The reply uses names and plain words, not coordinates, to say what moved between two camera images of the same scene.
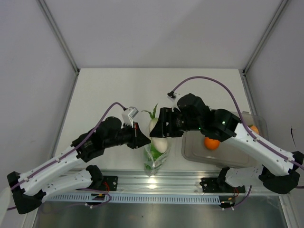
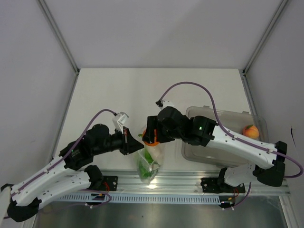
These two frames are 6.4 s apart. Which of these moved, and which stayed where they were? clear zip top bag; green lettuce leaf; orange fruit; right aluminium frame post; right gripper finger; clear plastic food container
Moved: clear zip top bag; right gripper finger; green lettuce leaf; orange fruit
Stayed: right aluminium frame post; clear plastic food container
